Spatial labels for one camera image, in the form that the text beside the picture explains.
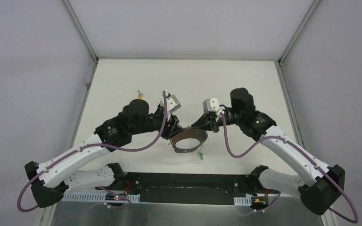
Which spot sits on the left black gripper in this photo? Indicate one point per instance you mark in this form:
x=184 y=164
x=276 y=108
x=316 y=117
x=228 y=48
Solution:
x=173 y=126

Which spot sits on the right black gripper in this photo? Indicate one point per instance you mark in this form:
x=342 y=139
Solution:
x=207 y=122

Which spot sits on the perforated metal ring plate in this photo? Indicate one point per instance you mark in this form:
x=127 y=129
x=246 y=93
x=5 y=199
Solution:
x=189 y=140

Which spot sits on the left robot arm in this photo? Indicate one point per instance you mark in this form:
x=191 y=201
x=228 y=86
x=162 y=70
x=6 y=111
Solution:
x=133 y=129

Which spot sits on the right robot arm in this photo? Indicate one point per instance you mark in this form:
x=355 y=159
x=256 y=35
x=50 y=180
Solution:
x=316 y=184

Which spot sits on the green key tag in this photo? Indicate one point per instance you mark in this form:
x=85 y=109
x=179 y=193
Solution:
x=200 y=154

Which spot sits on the key with yellow tag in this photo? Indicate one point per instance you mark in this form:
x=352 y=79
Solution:
x=140 y=95

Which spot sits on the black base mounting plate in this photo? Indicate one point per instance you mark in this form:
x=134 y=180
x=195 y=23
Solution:
x=188 y=188

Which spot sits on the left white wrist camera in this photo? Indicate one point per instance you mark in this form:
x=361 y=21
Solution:
x=172 y=104

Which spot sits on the white slotted cable duct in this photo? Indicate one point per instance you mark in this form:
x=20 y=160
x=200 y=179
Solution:
x=93 y=197

